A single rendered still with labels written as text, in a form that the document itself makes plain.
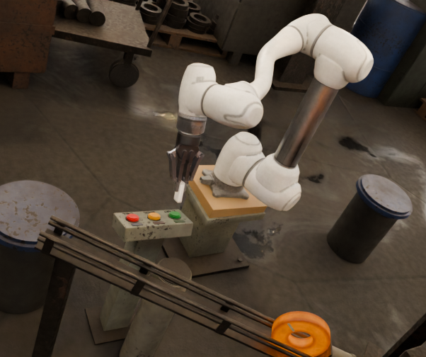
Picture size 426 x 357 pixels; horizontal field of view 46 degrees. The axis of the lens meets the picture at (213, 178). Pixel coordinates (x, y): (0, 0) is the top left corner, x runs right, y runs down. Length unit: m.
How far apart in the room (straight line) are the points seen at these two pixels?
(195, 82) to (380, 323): 1.70
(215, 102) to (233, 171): 0.73
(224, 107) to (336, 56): 0.54
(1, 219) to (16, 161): 0.92
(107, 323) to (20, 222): 0.53
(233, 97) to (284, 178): 0.68
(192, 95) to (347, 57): 0.58
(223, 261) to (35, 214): 1.02
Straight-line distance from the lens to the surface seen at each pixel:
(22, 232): 1.73
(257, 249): 2.64
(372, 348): 2.59
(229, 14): 4.23
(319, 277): 2.71
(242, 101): 1.38
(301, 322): 1.35
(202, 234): 2.28
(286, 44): 1.78
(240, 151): 2.07
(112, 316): 1.98
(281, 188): 2.01
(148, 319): 1.75
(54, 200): 1.86
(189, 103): 1.50
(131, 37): 3.40
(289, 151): 1.97
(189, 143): 1.55
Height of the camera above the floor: 1.71
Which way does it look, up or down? 35 degrees down
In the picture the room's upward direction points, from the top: 25 degrees clockwise
